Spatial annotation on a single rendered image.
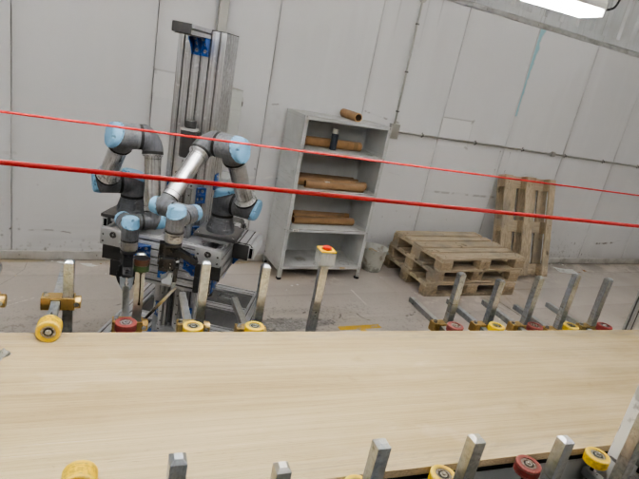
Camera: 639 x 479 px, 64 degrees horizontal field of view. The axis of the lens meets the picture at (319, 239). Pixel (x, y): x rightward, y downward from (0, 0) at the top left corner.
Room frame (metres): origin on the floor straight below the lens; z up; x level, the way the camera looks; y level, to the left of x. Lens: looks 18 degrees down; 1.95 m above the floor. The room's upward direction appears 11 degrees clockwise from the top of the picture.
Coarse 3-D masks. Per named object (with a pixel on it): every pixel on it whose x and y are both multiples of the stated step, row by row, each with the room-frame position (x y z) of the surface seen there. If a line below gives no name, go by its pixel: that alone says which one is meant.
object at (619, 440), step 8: (632, 400) 1.54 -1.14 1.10; (632, 408) 1.54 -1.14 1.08; (624, 416) 1.55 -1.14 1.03; (632, 416) 1.52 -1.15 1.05; (624, 424) 1.54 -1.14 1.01; (632, 424) 1.52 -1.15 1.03; (624, 432) 1.53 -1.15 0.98; (616, 440) 1.54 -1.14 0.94; (624, 440) 1.52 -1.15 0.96; (616, 448) 1.53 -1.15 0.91; (616, 456) 1.52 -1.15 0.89; (600, 472) 1.54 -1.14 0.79; (608, 472) 1.52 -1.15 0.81
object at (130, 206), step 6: (120, 198) 2.59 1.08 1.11; (126, 198) 2.56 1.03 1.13; (132, 198) 2.57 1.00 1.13; (138, 198) 2.59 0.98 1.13; (120, 204) 2.57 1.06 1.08; (126, 204) 2.56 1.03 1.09; (132, 204) 2.57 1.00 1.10; (138, 204) 2.59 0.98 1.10; (144, 204) 2.63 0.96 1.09; (120, 210) 2.55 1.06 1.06; (126, 210) 2.55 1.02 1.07; (132, 210) 2.56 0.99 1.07; (138, 210) 2.58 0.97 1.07; (144, 210) 2.61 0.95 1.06
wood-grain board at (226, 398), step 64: (0, 384) 1.26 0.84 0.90; (64, 384) 1.32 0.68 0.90; (128, 384) 1.38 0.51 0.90; (192, 384) 1.44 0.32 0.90; (256, 384) 1.51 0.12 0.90; (320, 384) 1.58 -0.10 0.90; (384, 384) 1.66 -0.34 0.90; (448, 384) 1.75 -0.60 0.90; (512, 384) 1.84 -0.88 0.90; (576, 384) 1.95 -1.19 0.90; (0, 448) 1.03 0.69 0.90; (64, 448) 1.07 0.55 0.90; (128, 448) 1.11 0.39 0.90; (192, 448) 1.16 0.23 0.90; (256, 448) 1.21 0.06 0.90; (320, 448) 1.26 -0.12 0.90; (448, 448) 1.37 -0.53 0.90; (512, 448) 1.44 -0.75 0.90; (576, 448) 1.50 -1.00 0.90
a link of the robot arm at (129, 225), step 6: (126, 216) 2.14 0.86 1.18; (132, 216) 2.16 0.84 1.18; (120, 222) 2.15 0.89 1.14; (126, 222) 2.10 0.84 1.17; (132, 222) 2.11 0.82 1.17; (138, 222) 2.14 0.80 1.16; (120, 228) 2.13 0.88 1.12; (126, 228) 2.10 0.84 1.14; (132, 228) 2.11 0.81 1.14; (138, 228) 2.13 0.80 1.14; (126, 234) 2.10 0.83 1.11; (132, 234) 2.11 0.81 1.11; (138, 234) 2.14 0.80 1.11; (126, 240) 2.10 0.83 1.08; (132, 240) 2.11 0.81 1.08
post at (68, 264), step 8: (64, 264) 1.71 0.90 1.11; (72, 264) 1.72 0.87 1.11; (64, 272) 1.71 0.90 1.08; (72, 272) 1.72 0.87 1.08; (64, 280) 1.71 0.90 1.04; (72, 280) 1.72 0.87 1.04; (64, 288) 1.71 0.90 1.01; (72, 288) 1.72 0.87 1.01; (64, 296) 1.71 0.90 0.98; (72, 296) 1.72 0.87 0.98; (64, 312) 1.71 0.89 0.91; (72, 312) 1.74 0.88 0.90; (64, 320) 1.71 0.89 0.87; (64, 328) 1.71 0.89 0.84
